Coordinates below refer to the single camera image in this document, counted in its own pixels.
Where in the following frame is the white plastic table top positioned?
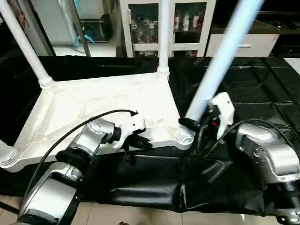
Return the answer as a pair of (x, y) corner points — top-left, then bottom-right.
(0, 70), (195, 173)

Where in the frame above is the black work mat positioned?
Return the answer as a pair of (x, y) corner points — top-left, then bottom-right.
(0, 55), (300, 217)

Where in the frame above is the white drawer unit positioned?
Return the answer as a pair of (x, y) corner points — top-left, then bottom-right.
(205, 33), (279, 58)

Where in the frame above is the white glass door cabinet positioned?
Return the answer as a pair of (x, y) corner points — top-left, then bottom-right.
(120, 0), (217, 58)

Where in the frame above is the teal plastic object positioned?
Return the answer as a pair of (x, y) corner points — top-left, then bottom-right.
(74, 35), (97, 48)

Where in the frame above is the grey metal pole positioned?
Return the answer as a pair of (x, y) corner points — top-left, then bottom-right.
(61, 0), (92, 58)

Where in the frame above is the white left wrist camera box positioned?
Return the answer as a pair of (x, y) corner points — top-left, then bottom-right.
(112, 112), (147, 150)

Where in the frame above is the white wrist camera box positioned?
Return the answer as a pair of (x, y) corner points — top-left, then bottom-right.
(209, 92), (235, 140)
(112, 112), (147, 150)

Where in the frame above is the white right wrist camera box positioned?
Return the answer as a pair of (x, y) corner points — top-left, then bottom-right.
(209, 92), (235, 140)

